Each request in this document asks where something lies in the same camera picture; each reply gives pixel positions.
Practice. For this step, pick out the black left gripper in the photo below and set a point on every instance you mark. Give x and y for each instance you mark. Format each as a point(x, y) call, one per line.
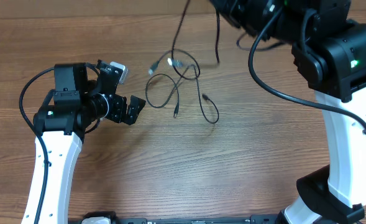
point(117, 108)

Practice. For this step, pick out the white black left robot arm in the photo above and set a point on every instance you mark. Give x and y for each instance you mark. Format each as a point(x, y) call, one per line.
point(83, 95)

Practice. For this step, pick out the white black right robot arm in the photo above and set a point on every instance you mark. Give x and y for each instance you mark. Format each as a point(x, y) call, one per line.
point(329, 51)

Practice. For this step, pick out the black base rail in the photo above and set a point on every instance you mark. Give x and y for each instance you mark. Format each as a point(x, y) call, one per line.
point(110, 217)

